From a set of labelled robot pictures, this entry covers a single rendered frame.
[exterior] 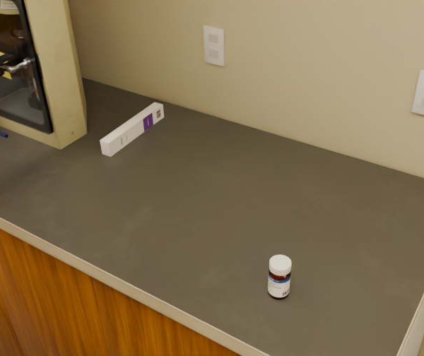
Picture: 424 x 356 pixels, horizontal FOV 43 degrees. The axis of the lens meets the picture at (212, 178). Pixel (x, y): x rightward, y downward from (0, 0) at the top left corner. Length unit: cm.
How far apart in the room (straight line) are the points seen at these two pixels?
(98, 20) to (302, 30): 76
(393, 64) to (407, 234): 42
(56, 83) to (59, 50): 9
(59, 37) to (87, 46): 50
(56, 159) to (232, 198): 53
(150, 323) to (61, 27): 80
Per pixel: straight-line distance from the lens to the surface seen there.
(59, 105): 156
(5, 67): 151
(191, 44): 169
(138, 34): 182
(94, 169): 150
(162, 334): 125
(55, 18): 150
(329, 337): 105
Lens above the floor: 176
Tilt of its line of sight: 35 degrees down
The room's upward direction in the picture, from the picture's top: 2 degrees counter-clockwise
